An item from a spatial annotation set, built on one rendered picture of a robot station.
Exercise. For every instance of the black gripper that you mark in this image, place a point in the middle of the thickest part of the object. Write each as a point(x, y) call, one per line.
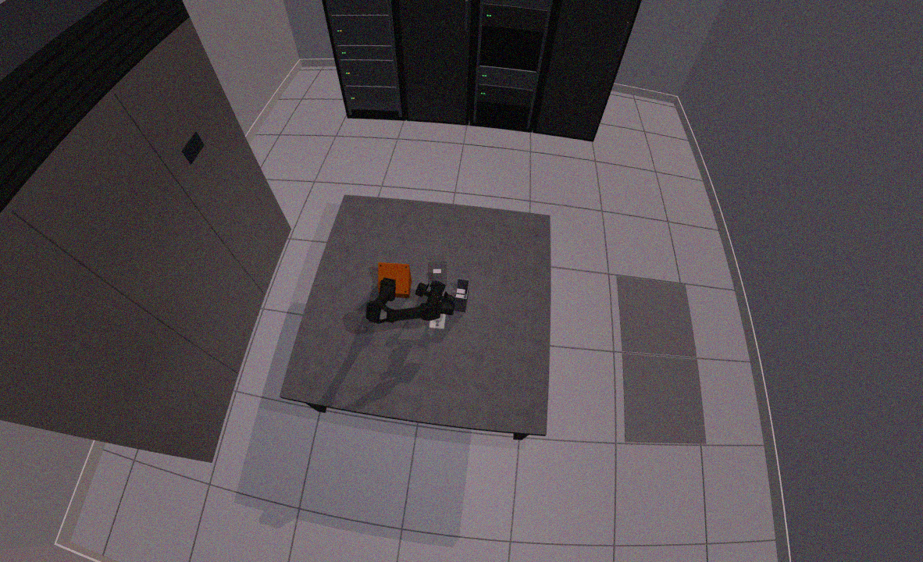
point(421, 290)

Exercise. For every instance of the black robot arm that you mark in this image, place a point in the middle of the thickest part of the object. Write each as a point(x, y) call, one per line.
point(429, 311)

